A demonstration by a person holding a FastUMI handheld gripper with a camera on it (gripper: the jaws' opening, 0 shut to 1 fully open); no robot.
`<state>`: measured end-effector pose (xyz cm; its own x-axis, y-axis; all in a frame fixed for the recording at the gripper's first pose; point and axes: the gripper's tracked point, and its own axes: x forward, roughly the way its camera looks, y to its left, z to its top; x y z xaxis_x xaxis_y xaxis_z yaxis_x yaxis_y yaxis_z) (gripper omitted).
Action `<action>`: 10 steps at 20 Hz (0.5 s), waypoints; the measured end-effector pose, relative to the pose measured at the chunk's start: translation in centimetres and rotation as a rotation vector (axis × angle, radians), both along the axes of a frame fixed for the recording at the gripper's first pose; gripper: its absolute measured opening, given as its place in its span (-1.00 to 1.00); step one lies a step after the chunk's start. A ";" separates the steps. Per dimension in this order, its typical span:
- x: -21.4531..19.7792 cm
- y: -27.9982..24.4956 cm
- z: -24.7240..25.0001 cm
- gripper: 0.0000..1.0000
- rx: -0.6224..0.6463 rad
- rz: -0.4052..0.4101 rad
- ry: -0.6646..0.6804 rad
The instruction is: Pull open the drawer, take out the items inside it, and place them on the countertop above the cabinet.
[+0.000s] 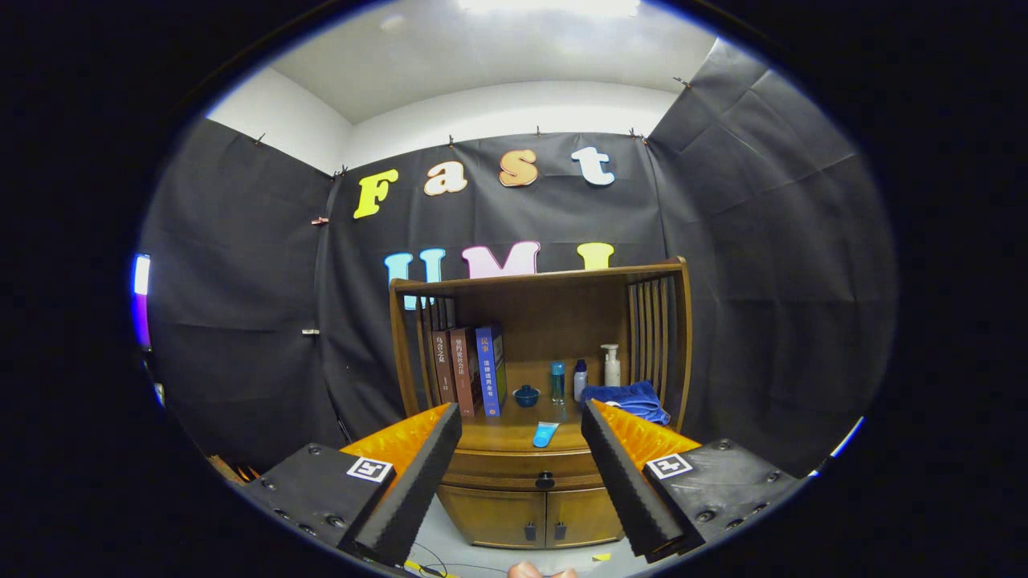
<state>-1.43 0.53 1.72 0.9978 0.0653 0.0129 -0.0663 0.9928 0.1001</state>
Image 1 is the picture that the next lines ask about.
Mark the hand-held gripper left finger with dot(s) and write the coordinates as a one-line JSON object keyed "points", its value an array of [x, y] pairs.
{"points": [[422, 490]]}

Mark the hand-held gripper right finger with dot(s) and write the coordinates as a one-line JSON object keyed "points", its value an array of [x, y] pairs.
{"points": [[626, 490]]}

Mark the wooden drawer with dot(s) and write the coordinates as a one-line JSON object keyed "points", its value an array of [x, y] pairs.
{"points": [[498, 466]]}

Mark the black drawer knob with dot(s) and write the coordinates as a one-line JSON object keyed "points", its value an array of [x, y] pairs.
{"points": [[545, 481]]}

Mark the light blue tube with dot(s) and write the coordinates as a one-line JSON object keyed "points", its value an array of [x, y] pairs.
{"points": [[545, 434]]}

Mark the wooden cabinet door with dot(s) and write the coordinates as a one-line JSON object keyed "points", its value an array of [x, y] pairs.
{"points": [[490, 514], [582, 518]]}

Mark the wooden countertop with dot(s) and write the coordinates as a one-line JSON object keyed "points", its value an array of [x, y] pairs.
{"points": [[506, 433]]}

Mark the wooden cabinet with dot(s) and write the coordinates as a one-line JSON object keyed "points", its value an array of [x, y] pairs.
{"points": [[554, 321]]}

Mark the blue towel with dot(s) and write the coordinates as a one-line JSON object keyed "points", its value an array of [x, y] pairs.
{"points": [[634, 399]]}

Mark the white bottle with blue cap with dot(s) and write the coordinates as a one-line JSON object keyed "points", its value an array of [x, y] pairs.
{"points": [[580, 380]]}

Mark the dark brown book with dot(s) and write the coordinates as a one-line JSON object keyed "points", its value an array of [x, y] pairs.
{"points": [[444, 369]]}

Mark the white pump bottle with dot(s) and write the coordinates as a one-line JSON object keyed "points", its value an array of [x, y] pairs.
{"points": [[612, 368]]}

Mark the reddish brown book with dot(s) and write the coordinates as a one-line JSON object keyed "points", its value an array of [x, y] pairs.
{"points": [[464, 369]]}

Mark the teal bottle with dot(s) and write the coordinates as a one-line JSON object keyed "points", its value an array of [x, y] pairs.
{"points": [[557, 381]]}

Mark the dark blue lidded bowl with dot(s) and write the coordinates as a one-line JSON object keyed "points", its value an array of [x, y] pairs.
{"points": [[526, 395]]}

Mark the blue book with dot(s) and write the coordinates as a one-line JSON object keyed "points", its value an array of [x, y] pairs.
{"points": [[491, 369]]}

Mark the black backdrop cloth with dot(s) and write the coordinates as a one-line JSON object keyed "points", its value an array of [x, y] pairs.
{"points": [[763, 241]]}

